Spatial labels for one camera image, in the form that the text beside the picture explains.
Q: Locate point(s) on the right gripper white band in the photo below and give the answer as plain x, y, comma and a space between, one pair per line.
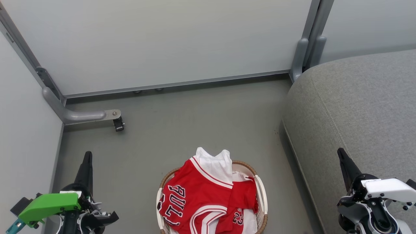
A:
390, 189

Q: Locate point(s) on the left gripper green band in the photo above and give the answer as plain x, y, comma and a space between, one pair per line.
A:
48, 204

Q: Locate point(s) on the red Bulls jersey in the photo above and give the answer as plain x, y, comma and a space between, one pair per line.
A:
191, 198

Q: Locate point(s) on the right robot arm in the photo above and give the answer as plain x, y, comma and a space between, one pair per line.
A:
357, 216

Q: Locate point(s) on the grey fabric sofa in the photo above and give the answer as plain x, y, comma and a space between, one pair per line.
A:
357, 113

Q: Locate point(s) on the black caster wheel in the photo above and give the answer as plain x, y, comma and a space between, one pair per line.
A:
119, 124

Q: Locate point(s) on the long grey partition foot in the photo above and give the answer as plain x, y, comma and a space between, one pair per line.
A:
74, 115

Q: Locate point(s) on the wicker laundry basket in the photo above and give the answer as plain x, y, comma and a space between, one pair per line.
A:
261, 195

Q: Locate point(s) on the short grey partition foot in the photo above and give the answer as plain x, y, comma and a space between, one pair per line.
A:
298, 61
317, 52

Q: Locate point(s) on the grey partition bottom rail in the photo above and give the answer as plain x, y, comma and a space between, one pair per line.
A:
178, 84

